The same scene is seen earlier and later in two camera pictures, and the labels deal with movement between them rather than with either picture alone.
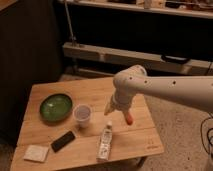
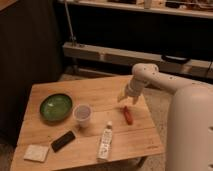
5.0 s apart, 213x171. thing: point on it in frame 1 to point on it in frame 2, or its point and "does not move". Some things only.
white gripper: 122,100 to 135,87
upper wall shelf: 200,8 does not move
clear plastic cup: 82,113 does not move
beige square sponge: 36,153 does not move
